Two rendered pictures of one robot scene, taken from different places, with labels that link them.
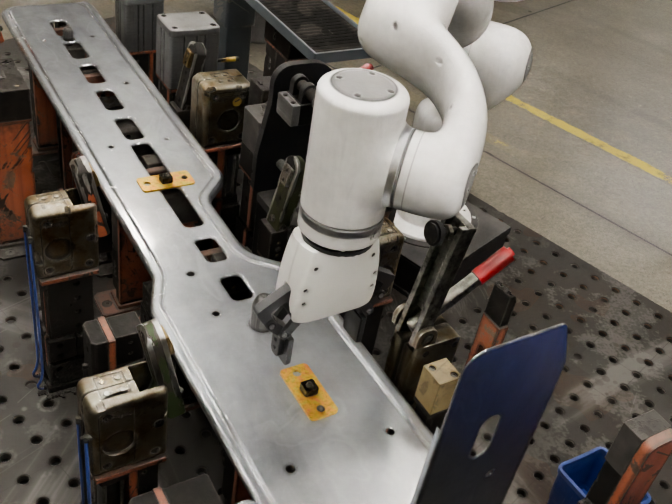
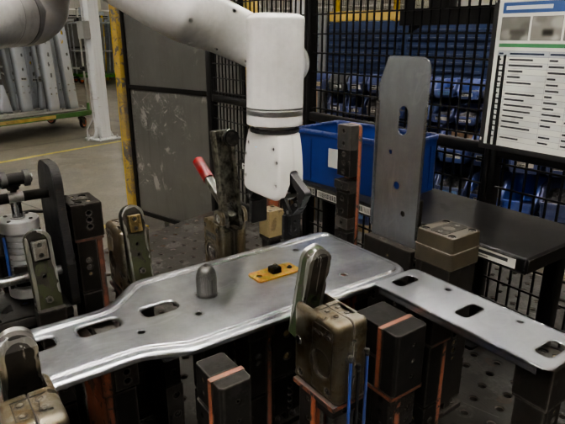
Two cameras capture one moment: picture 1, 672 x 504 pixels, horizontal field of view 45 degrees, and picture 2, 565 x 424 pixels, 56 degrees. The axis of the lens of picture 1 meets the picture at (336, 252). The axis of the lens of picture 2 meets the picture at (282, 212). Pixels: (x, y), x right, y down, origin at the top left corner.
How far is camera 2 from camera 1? 1.08 m
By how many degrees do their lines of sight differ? 78
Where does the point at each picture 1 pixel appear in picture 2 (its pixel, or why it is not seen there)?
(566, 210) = not seen: outside the picture
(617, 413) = not seen: hidden behind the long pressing
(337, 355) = (234, 266)
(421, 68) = (223, 22)
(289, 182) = (48, 252)
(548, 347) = (393, 68)
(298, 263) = (297, 148)
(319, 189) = (298, 83)
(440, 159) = not seen: hidden behind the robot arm
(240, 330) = (218, 301)
